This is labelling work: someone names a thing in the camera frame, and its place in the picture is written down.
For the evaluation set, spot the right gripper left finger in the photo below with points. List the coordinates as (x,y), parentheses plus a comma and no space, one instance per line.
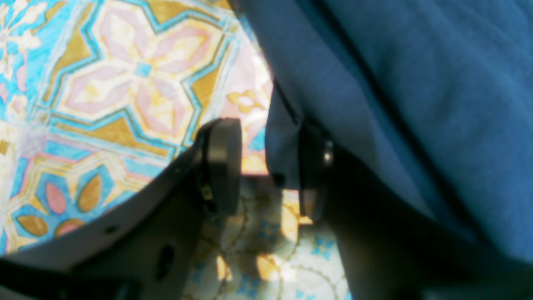
(141,250)

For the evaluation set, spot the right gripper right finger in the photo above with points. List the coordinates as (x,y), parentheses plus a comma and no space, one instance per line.
(388,250)

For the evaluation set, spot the dark navy t-shirt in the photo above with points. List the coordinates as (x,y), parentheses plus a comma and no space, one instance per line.
(434,96)

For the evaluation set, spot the patterned colourful tablecloth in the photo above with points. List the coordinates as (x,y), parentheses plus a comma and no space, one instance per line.
(98,96)

